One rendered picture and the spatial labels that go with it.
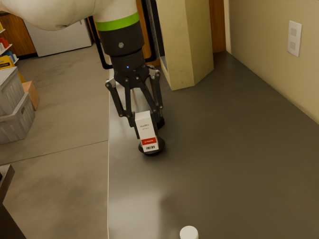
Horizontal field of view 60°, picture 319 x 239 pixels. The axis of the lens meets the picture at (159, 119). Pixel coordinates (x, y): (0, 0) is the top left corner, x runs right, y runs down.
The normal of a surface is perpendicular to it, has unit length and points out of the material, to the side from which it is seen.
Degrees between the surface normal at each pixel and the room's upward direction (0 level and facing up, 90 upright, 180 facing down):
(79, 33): 90
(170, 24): 90
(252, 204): 0
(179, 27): 90
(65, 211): 0
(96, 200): 0
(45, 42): 90
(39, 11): 101
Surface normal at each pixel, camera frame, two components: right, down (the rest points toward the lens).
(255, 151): -0.17, -0.84
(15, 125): 0.18, 0.57
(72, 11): 0.79, 0.56
